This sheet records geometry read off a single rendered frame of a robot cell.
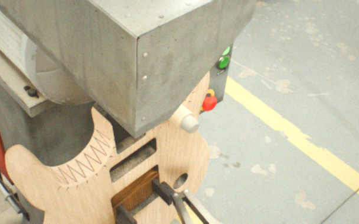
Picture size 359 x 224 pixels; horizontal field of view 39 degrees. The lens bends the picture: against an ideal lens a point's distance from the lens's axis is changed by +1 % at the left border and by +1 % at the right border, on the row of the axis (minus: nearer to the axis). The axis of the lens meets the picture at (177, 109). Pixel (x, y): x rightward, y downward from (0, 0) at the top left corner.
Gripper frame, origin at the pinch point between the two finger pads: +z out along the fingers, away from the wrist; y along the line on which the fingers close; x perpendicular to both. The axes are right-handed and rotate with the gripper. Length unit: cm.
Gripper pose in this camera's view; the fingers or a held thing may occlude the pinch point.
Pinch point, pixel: (138, 197)
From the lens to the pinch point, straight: 86.5
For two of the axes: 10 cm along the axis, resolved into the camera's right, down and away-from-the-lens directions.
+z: -6.7, -5.5, 5.0
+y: 7.5, -5.1, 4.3
